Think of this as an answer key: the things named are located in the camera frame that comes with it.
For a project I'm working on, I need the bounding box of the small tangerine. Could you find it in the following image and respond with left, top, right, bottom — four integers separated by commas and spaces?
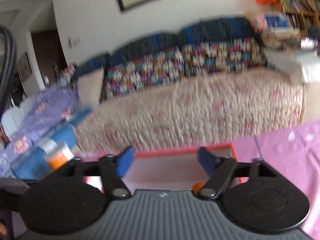
192, 183, 204, 195

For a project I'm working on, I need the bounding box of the orange cardboard box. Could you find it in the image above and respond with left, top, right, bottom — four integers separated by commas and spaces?
82, 142, 247, 193

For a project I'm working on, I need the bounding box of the orange white cup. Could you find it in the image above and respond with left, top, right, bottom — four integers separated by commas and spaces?
44, 142, 74, 171

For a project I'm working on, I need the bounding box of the floral quilted bedspread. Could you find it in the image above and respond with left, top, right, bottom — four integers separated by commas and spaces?
74, 67, 305, 152

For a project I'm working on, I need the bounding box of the pink tablecloth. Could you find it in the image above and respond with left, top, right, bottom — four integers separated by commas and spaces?
233, 121, 320, 239

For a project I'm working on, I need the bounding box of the beige cushion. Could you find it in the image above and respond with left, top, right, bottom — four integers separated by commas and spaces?
78, 68, 104, 108

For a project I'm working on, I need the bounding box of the purple floral blanket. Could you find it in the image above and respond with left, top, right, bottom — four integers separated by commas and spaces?
1, 88, 79, 177

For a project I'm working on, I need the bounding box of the floral pillow left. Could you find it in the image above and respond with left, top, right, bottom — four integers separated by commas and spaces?
101, 47, 185, 100

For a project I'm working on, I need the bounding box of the floral pillow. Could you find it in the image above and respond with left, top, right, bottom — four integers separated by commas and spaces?
181, 37, 266, 76
101, 47, 185, 100

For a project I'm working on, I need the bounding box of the floral pillow right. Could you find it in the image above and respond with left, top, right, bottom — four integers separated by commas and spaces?
181, 37, 266, 76

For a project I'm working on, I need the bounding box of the blue patterned back cushion left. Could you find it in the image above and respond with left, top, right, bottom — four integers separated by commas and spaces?
111, 33, 176, 65

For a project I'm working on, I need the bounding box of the blue patterned cushion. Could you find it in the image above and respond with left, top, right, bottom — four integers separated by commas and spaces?
111, 33, 176, 65
174, 17, 258, 47

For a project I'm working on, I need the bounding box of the blue patterned back cushion right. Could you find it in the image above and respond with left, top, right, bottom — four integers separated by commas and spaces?
174, 17, 258, 47

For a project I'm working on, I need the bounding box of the stack of books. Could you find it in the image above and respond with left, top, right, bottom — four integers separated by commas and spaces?
246, 11, 320, 83

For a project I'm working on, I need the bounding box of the wooden bookshelf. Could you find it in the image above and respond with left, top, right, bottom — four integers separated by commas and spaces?
271, 0, 319, 32

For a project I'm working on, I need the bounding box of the framed picture on wall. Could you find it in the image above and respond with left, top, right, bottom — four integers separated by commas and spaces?
17, 53, 32, 83

